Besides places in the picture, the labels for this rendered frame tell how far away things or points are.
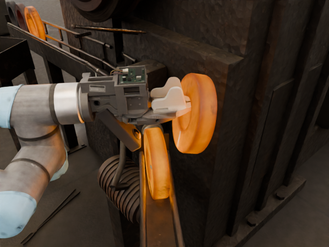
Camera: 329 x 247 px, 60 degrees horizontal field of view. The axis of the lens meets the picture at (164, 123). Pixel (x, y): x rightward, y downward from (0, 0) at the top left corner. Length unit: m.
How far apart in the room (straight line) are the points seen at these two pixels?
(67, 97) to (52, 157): 0.12
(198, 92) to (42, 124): 0.28
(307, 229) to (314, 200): 0.19
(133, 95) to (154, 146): 0.13
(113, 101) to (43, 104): 0.12
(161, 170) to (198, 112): 0.14
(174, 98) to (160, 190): 0.19
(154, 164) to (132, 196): 0.27
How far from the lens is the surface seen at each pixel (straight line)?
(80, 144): 1.84
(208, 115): 0.49
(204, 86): 0.50
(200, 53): 0.73
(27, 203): 0.50
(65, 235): 1.42
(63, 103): 0.51
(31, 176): 0.52
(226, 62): 0.69
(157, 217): 0.62
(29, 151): 0.56
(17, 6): 1.83
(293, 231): 1.48
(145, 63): 0.84
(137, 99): 0.50
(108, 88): 0.50
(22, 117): 0.54
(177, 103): 0.52
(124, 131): 0.55
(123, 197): 0.83
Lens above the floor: 1.14
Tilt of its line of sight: 36 degrees down
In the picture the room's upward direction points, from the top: straight up
